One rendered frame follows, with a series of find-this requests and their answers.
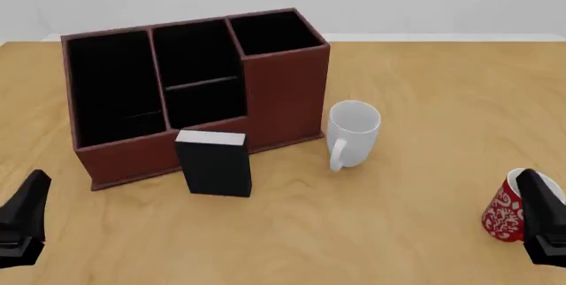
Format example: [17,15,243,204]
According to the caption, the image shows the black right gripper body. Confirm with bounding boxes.
[524,232,566,266]

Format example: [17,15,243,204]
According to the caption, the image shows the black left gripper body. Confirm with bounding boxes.
[0,227,46,268]

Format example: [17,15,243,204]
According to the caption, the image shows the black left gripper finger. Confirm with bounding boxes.
[0,169,52,243]

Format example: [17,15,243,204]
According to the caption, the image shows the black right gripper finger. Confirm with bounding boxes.
[515,168,566,243]

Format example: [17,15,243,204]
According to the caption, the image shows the red mug with white pattern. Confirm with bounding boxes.
[480,167,566,243]

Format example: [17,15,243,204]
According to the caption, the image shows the red-brown desk caddy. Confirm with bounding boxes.
[60,6,332,192]

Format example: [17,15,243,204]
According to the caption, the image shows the black book with white pages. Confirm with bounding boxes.
[173,128,254,198]

